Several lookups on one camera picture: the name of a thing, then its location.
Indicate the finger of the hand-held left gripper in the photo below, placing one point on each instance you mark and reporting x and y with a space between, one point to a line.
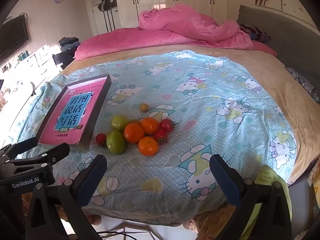
55 152
22 144

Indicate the pink duvet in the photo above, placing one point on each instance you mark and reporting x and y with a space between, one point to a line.
175 27

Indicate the dark floral cloth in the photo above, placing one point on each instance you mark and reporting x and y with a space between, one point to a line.
303 85

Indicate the grey headboard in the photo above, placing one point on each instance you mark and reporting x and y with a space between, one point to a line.
287 37

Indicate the black television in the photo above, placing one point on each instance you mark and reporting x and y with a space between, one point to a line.
12 35

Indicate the red tomato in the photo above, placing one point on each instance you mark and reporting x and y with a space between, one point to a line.
166 125
101 139
161 137

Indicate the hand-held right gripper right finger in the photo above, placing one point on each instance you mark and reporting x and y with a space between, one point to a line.
225 180

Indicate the white drawer cabinet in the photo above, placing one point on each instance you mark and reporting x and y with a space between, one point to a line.
41 60

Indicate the dark patterned pillow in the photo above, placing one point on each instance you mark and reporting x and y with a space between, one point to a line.
257 33

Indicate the orange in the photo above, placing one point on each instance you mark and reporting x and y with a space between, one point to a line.
134 133
149 125
148 145

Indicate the green jujube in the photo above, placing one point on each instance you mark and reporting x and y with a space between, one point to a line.
115 141
119 122

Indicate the brown plush cloth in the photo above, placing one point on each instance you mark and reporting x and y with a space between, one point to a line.
215 222

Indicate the blue cartoon cat printed blanket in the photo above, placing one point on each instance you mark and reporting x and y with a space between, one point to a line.
200 105

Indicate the hanging bags and clothes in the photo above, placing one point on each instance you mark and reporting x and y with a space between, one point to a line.
105 1

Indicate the pile of dark clothes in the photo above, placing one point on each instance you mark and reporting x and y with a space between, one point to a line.
68 42

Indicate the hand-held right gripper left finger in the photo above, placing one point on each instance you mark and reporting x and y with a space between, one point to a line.
91 180

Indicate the small yellow loquat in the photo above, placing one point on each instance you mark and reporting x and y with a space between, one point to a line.
135 122
144 107

